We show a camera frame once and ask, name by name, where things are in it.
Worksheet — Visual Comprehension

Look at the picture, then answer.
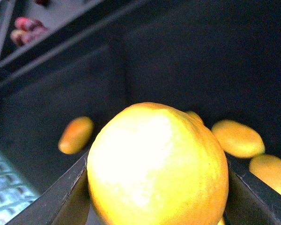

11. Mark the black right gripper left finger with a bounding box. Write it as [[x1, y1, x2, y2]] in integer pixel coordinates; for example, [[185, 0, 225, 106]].
[[8, 153, 90, 225]]

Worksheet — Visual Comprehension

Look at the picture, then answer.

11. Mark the yellow lemon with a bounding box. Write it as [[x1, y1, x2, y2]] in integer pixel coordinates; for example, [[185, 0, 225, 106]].
[[211, 120, 266, 158], [249, 154, 281, 195], [87, 103, 229, 225], [185, 111, 204, 125], [58, 116, 94, 155]]

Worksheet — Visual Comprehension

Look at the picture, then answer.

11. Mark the light green plastic basket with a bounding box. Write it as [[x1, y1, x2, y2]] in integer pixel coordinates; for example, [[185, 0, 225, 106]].
[[0, 150, 40, 225]]

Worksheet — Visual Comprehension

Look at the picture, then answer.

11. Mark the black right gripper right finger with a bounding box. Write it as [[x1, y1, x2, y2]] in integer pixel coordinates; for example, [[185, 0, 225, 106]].
[[224, 153, 281, 225]]

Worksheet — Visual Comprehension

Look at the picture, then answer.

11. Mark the wooden display cabinet dark frame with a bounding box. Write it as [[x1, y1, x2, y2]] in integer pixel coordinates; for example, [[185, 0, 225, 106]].
[[0, 0, 281, 196]]

